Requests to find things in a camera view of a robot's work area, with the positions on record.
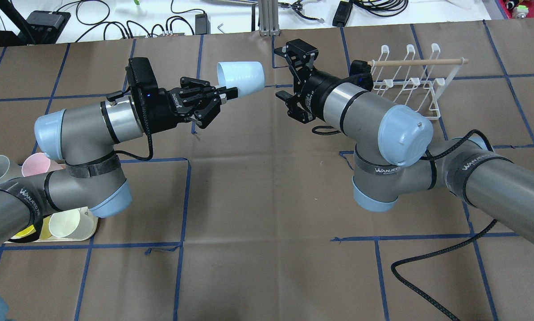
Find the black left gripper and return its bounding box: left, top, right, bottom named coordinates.
left=126, top=57, right=239, bottom=134

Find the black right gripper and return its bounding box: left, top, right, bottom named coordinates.
left=273, top=39, right=342, bottom=123

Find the light blue plastic cup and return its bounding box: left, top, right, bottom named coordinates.
left=216, top=61, right=265, bottom=97

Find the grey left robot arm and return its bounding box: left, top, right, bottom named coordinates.
left=0, top=57, right=240, bottom=245

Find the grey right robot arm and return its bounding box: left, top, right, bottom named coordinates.
left=273, top=39, right=534, bottom=244

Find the pale green plastic cup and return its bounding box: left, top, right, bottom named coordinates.
left=49, top=207, right=97, bottom=240

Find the pink plastic cup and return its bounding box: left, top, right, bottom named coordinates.
left=21, top=152, right=65, bottom=177

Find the yellow plastic cup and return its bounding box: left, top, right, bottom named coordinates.
left=8, top=226, right=36, bottom=242

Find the long reach grabber tool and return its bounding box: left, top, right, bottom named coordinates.
left=277, top=0, right=325, bottom=24

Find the black power adapter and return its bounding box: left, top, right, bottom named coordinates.
left=332, top=0, right=353, bottom=27
left=194, top=13, right=211, bottom=35

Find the metal allen key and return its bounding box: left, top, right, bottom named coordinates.
left=216, top=24, right=225, bottom=34

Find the cream white plastic tray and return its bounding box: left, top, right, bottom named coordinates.
left=1, top=206, right=100, bottom=244

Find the black usb hub box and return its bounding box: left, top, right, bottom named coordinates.
left=26, top=11, right=71, bottom=45

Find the aluminium frame post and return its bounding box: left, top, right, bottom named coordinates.
left=258, top=0, right=280, bottom=37

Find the white wire cup rack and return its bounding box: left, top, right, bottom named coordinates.
left=369, top=43, right=469, bottom=121

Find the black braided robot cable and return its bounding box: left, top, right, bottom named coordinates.
left=391, top=129, right=517, bottom=321

